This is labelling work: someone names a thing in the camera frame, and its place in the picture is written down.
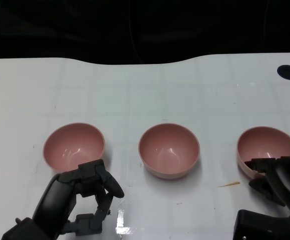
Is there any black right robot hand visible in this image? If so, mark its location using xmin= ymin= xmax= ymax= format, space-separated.
xmin=244 ymin=156 xmax=290 ymax=218

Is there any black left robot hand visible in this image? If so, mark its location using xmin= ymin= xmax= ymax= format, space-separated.
xmin=32 ymin=158 xmax=125 ymax=237

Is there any pink bowl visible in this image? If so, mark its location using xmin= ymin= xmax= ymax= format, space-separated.
xmin=138 ymin=122 xmax=201 ymax=180
xmin=236 ymin=126 xmax=290 ymax=180
xmin=42 ymin=122 xmax=106 ymax=173

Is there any thin tan strip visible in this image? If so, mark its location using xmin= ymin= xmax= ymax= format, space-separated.
xmin=217 ymin=181 xmax=241 ymax=188

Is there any round black table grommet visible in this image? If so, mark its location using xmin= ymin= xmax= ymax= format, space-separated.
xmin=277 ymin=64 xmax=290 ymax=81

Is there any black backdrop cloth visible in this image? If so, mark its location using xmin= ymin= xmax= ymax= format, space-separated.
xmin=0 ymin=0 xmax=290 ymax=65

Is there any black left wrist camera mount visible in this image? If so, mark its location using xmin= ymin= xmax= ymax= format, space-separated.
xmin=1 ymin=216 xmax=60 ymax=240

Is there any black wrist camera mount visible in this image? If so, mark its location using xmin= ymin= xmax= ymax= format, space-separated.
xmin=1 ymin=216 xmax=60 ymax=240
xmin=233 ymin=209 xmax=290 ymax=240

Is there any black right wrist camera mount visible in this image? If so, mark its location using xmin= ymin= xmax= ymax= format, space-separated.
xmin=233 ymin=209 xmax=290 ymax=240

